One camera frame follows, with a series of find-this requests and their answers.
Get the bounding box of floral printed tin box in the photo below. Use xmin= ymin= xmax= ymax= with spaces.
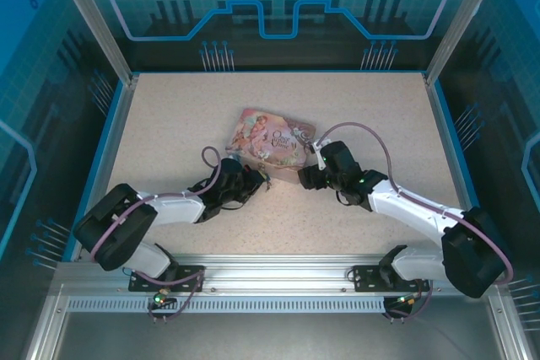
xmin=224 ymin=107 xmax=318 ymax=183

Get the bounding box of aluminium side rail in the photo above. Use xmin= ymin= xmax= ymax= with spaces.
xmin=62 ymin=75 xmax=138 ymax=264
xmin=424 ymin=75 xmax=474 ymax=214

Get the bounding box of slotted grey cable duct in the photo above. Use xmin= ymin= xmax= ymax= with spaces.
xmin=66 ymin=297 xmax=390 ymax=312

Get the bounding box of small green lit circuit board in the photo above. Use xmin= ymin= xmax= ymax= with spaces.
xmin=152 ymin=289 xmax=177 ymax=307
xmin=391 ymin=293 xmax=419 ymax=309

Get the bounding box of aluminium frame post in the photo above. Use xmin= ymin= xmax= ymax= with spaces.
xmin=45 ymin=0 xmax=141 ymax=88
xmin=423 ymin=0 xmax=494 ymax=88

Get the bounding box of aluminium front rail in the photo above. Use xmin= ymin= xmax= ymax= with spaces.
xmin=54 ymin=253 xmax=501 ymax=294

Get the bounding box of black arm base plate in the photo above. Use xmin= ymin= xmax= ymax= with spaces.
xmin=127 ymin=264 xmax=207 ymax=294
xmin=351 ymin=264 xmax=432 ymax=294

